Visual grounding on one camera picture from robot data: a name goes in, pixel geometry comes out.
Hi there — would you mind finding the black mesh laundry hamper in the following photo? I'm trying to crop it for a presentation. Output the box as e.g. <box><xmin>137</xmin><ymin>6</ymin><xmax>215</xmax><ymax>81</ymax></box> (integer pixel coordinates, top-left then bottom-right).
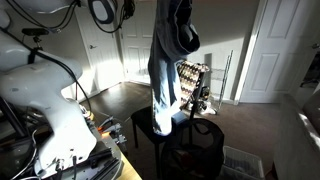
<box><xmin>161</xmin><ymin>118</ymin><xmax>224</xmax><ymax>180</ymax></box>

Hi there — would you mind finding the orange black clamp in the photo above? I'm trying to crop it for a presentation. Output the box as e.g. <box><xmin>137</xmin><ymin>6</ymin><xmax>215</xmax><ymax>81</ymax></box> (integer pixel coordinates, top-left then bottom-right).
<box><xmin>97</xmin><ymin>116</ymin><xmax>127</xmax><ymax>144</ymax></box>

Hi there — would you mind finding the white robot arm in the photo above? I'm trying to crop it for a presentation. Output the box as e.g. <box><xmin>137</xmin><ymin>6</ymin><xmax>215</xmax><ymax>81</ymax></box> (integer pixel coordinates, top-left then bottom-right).
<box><xmin>0</xmin><ymin>12</ymin><xmax>102</xmax><ymax>180</ymax></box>

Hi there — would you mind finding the white interior door right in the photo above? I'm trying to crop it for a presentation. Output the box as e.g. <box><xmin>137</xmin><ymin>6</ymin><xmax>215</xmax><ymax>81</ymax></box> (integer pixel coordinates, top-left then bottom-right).
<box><xmin>240</xmin><ymin>0</ymin><xmax>320</xmax><ymax>103</ymax></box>

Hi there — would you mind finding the wire shoe rack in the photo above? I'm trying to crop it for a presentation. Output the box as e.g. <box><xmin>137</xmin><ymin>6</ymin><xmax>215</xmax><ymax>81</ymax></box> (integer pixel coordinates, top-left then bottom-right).
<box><xmin>197</xmin><ymin>52</ymin><xmax>233</xmax><ymax>115</ymax></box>

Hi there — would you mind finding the brown cream crochet pillow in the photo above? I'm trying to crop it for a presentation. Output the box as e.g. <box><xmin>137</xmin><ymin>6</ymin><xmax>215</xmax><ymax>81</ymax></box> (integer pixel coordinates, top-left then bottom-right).
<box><xmin>177</xmin><ymin>61</ymin><xmax>209</xmax><ymax>107</ymax></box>

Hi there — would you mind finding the white plastic laundry basket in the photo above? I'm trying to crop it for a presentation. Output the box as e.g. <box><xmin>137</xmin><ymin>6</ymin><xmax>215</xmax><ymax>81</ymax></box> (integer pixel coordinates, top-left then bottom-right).
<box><xmin>220</xmin><ymin>146</ymin><xmax>265</xmax><ymax>180</ymax></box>

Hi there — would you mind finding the white panel door centre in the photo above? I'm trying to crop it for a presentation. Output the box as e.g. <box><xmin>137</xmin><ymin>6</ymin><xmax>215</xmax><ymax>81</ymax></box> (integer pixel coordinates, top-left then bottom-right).
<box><xmin>119</xmin><ymin>0</ymin><xmax>156</xmax><ymax>85</ymax></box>

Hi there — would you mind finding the black camera on stand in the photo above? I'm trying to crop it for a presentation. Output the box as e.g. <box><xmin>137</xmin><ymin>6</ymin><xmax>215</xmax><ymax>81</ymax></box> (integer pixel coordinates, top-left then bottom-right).
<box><xmin>22</xmin><ymin>28</ymin><xmax>49</xmax><ymax>36</ymax></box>

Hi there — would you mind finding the white sneaker on floor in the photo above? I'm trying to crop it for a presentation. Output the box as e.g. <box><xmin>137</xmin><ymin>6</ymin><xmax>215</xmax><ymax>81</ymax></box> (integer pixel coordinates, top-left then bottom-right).
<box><xmin>199</xmin><ymin>101</ymin><xmax>217</xmax><ymax>115</ymax></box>

